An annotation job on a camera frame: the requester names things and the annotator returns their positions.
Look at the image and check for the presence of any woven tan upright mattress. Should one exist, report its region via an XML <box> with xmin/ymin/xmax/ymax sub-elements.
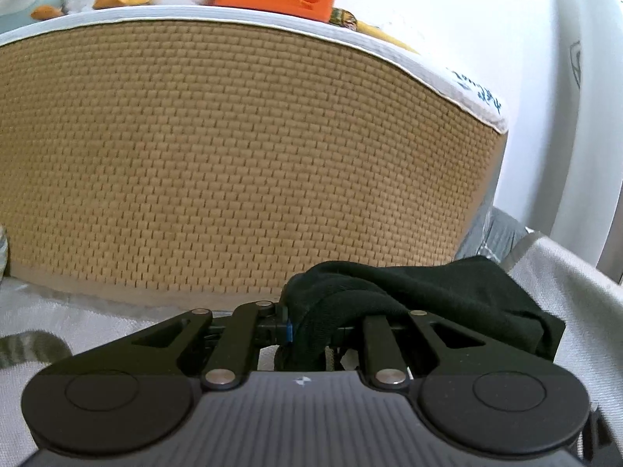
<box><xmin>1</xmin><ymin>6</ymin><xmax>508</xmax><ymax>308</ymax></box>

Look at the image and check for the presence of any black printed sweatshirt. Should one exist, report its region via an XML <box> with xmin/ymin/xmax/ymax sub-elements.
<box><xmin>276</xmin><ymin>256</ymin><xmax>565</xmax><ymax>371</ymax></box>

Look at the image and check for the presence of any yellow stick toy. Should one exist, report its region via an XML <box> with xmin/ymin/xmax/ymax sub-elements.
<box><xmin>328</xmin><ymin>7</ymin><xmax>416</xmax><ymax>53</ymax></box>

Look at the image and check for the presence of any grey patterned bed sheet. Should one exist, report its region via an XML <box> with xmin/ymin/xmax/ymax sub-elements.
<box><xmin>454</xmin><ymin>205</ymin><xmax>530</xmax><ymax>263</ymax></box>

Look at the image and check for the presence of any grey tabby cat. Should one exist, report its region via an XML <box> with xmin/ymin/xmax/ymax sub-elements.
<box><xmin>0</xmin><ymin>330</ymin><xmax>72</xmax><ymax>369</ymax></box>

